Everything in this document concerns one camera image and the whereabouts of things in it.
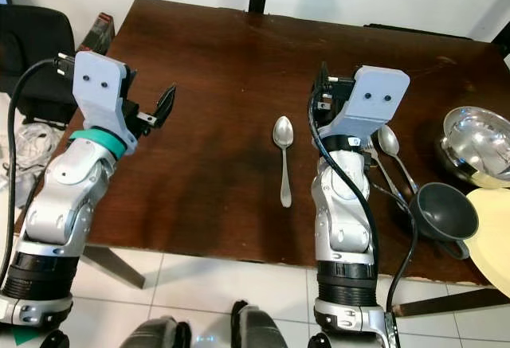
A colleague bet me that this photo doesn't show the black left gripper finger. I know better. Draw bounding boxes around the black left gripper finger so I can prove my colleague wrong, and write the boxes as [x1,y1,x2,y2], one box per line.
[153,84,178,126]

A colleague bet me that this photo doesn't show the steel spoon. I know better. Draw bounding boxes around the steel spoon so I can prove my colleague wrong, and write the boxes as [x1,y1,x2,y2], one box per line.
[272,115,296,209]
[376,124,420,197]

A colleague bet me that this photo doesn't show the steel fork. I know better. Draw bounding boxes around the steel fork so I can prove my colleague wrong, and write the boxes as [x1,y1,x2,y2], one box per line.
[363,144,407,202]

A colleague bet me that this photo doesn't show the red and black box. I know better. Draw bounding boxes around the red and black box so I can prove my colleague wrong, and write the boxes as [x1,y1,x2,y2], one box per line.
[80,12,115,54]

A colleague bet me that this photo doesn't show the black office chair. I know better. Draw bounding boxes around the black office chair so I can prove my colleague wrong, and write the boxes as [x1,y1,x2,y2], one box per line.
[0,4,77,123]

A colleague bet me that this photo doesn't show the grey metal table leg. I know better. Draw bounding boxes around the grey metal table leg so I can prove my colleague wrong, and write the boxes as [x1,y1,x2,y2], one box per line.
[394,287,510,318]
[83,244,147,290]

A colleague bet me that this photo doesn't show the shiny steel bowl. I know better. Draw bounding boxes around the shiny steel bowl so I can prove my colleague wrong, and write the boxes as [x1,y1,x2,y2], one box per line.
[437,106,510,187]

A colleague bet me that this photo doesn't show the dark grey robot left leg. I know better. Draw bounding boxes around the dark grey robot left leg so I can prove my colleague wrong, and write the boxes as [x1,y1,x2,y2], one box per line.
[119,316,193,348]

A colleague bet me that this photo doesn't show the dark grey robot leg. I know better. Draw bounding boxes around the dark grey robot leg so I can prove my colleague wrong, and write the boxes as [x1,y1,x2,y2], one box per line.
[119,316,193,348]
[230,299,295,348]

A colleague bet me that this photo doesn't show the pale yellow plate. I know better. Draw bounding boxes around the pale yellow plate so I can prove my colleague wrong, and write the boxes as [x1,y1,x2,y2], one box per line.
[464,187,510,298]

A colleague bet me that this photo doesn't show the dark grey robot right leg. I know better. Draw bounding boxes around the dark grey robot right leg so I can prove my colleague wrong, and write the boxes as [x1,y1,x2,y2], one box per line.
[230,299,295,348]

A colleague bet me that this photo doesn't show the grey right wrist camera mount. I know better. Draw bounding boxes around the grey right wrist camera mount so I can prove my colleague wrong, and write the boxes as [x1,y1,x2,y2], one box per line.
[341,66,410,138]

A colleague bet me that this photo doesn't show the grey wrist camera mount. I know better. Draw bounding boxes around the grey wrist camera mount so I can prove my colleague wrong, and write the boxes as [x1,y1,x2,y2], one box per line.
[341,66,410,138]
[72,52,133,138]

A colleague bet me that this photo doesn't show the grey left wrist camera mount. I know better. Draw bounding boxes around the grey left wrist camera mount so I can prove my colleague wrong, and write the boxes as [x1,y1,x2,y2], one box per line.
[72,52,133,138]

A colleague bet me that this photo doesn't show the white coiled cable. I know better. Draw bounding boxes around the white coiled cable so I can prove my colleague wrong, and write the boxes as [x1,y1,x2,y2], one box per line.
[12,121,66,187]

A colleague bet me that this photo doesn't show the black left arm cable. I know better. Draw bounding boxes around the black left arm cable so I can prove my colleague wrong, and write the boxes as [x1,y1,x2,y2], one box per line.
[0,57,79,287]

